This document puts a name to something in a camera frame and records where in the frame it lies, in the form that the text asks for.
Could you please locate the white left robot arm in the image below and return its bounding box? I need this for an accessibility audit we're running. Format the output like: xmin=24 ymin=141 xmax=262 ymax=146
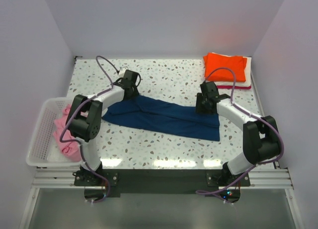
xmin=59 ymin=70 xmax=141 ymax=185

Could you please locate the aluminium frame rail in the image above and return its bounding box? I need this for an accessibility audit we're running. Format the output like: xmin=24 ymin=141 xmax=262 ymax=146
xmin=31 ymin=167 xmax=293 ymax=189

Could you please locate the navy blue printed t-shirt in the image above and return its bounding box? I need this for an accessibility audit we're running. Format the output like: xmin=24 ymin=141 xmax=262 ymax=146
xmin=102 ymin=95 xmax=220 ymax=142

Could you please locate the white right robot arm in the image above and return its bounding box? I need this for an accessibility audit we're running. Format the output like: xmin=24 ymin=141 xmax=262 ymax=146
xmin=196 ymin=81 xmax=283 ymax=186

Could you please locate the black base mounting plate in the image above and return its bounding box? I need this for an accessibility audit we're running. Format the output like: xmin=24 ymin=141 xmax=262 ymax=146
xmin=73 ymin=168 xmax=250 ymax=199

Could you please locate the folded white t-shirt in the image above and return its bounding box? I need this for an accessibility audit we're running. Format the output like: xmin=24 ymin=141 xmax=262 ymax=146
xmin=216 ymin=57 xmax=251 ymax=86

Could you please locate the folded magenta t-shirt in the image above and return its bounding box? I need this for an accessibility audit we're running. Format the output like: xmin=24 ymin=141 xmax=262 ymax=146
xmin=217 ymin=85 xmax=251 ymax=90

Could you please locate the folded orange t-shirt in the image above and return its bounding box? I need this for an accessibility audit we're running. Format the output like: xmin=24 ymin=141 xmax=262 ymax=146
xmin=203 ymin=53 xmax=247 ymax=82

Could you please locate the white plastic laundry basket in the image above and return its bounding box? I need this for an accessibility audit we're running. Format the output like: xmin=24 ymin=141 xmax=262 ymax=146
xmin=26 ymin=97 xmax=80 ymax=167

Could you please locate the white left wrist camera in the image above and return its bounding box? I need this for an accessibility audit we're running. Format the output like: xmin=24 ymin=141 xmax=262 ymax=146
xmin=118 ymin=68 xmax=127 ymax=77

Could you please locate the pink t-shirt in basket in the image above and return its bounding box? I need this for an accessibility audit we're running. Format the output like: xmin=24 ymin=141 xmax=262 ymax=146
xmin=53 ymin=104 xmax=81 ymax=162

